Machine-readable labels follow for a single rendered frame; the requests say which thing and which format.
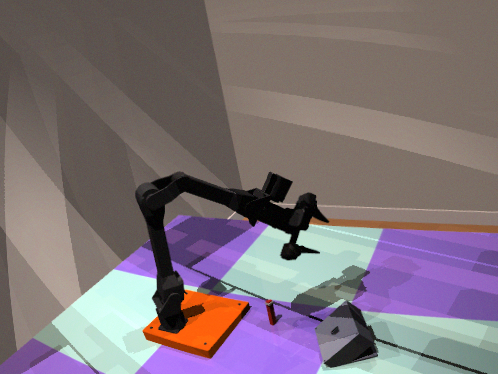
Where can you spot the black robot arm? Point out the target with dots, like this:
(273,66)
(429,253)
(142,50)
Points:
(253,204)

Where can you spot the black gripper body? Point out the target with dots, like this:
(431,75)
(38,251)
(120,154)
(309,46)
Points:
(291,250)

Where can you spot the grey sloped panel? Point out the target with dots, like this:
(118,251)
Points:
(344,337)

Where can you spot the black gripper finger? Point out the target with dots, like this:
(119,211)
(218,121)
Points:
(304,250)
(317,214)

